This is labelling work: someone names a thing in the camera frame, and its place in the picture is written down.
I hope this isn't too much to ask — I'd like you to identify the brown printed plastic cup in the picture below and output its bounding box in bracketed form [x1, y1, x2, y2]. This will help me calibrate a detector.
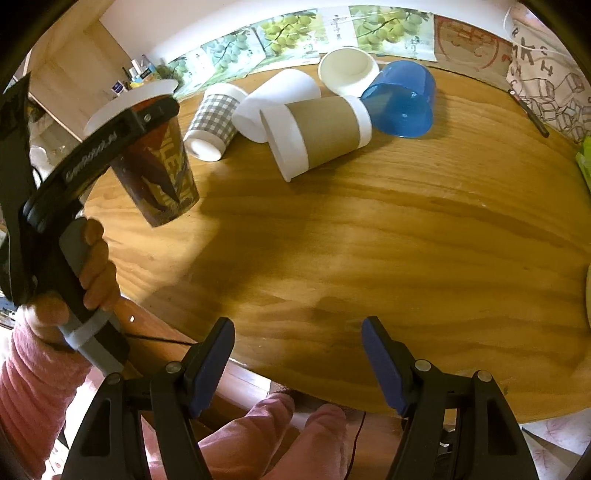
[84, 79, 199, 227]

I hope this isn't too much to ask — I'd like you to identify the pink sleeved forearm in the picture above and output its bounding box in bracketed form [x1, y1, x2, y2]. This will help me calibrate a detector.
[1, 323, 91, 479]

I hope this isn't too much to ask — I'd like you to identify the grey checkered paper cup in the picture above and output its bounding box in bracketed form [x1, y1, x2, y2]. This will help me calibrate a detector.
[183, 83, 247, 162]

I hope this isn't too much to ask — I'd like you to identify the brown sleeved paper cup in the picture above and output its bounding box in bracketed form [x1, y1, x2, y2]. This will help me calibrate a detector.
[259, 96, 373, 182]

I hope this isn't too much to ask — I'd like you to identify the white frosted plastic cup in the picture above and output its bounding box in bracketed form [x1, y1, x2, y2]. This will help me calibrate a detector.
[231, 68, 321, 143]

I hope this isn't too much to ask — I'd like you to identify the blue plastic cup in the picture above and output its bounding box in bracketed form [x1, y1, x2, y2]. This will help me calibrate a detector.
[361, 60, 437, 138]

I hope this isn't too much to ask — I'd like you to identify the white paper cup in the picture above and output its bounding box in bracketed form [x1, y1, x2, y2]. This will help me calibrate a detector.
[318, 47, 380, 97]

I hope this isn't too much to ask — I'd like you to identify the left hand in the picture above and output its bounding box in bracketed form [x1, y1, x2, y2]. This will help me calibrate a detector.
[15, 217, 122, 345]

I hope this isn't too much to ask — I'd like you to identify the right hand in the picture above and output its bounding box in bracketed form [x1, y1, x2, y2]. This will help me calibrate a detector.
[197, 391, 350, 480]

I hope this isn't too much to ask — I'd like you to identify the wooden bookshelf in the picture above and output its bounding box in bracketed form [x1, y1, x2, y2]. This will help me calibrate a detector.
[30, 21, 130, 140]

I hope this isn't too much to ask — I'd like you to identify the green tissue pack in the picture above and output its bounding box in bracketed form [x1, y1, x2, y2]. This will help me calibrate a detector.
[575, 135, 591, 192]

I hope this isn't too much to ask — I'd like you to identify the dark pen on table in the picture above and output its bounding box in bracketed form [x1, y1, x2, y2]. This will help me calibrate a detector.
[507, 89, 550, 138]

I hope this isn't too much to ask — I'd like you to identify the green grape paper sheet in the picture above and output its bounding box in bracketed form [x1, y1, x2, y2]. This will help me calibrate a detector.
[156, 5, 436, 99]

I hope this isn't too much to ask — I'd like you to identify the brown cardboard sheet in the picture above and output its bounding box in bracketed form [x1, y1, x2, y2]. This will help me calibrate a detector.
[434, 15, 512, 80]

